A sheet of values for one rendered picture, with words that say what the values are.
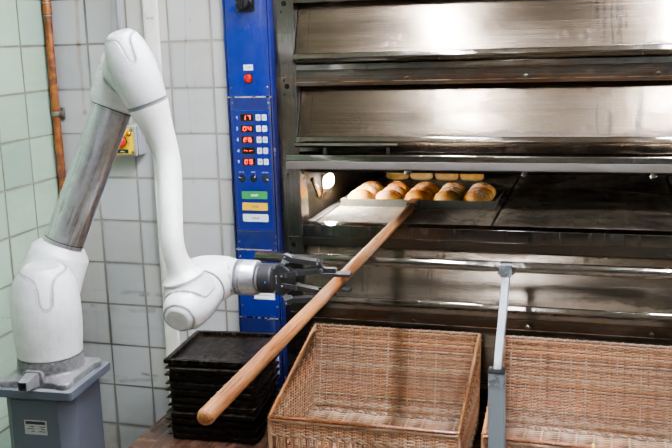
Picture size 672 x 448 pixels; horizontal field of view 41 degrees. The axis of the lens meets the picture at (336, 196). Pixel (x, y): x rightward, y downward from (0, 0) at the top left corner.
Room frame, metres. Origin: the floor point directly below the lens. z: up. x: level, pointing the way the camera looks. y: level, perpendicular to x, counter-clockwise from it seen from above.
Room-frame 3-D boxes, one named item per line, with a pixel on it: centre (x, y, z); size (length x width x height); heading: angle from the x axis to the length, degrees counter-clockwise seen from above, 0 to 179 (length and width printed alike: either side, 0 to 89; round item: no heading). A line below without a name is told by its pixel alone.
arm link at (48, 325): (2.06, 0.70, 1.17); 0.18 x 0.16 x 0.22; 18
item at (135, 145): (3.00, 0.70, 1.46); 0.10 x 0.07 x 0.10; 73
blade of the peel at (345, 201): (3.25, -0.33, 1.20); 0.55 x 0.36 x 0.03; 74
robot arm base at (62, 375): (2.03, 0.70, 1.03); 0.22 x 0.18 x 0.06; 167
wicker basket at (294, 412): (2.52, -0.11, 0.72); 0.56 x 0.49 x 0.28; 74
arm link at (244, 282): (2.19, 0.22, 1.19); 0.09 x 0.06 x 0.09; 164
